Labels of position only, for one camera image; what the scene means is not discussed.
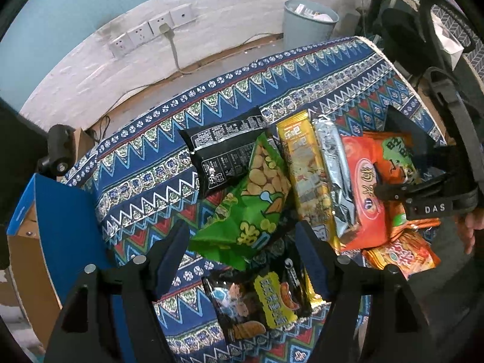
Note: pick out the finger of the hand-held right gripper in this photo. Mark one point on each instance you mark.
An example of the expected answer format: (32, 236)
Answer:
(412, 140)
(393, 193)

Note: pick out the black office chair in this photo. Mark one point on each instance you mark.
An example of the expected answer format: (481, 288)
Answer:
(408, 26)

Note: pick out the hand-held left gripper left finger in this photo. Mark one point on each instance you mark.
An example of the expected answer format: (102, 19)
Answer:
(172, 261)

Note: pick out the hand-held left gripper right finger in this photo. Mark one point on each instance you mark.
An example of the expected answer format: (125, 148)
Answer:
(308, 257)

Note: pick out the small cardboard box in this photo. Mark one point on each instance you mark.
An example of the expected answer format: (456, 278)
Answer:
(84, 143)

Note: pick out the white wall socket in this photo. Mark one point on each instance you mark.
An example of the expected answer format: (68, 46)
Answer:
(183, 13)
(139, 34)
(157, 22)
(119, 45)

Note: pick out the orange snack packet green label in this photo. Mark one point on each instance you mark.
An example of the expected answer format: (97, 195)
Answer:
(397, 151)

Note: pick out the cardboard box blue outside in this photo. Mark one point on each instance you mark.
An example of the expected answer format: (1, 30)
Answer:
(56, 227)

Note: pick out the black snack packet yellow label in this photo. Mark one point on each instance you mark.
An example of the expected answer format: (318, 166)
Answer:
(245, 302)

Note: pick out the patterned blue tablecloth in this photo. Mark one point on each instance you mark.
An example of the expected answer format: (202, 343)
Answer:
(151, 181)

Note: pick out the red snack packet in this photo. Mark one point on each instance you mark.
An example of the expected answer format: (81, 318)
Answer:
(363, 211)

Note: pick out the grey trash bin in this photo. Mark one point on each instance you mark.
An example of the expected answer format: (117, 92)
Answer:
(306, 26)

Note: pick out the black snack packet white print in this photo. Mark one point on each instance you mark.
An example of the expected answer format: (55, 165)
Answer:
(219, 147)

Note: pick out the silver foil snack packet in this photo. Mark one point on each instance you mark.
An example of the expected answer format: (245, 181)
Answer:
(336, 170)

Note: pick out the black clamp knob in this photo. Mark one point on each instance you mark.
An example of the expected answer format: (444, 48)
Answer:
(60, 147)

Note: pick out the orange striped snack packet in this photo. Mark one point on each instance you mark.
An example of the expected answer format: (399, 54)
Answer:
(404, 257)

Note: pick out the large black panel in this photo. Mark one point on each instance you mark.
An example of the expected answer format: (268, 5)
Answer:
(19, 181)

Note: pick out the person's right hand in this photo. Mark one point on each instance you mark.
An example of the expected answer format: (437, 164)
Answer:
(470, 230)

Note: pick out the small grey box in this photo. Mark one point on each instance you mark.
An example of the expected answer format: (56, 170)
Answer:
(351, 23)

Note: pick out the yellow long snack packet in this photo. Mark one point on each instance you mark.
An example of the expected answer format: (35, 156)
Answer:
(302, 166)

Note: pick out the white paper bag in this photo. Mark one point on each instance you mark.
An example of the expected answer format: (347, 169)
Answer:
(448, 41)

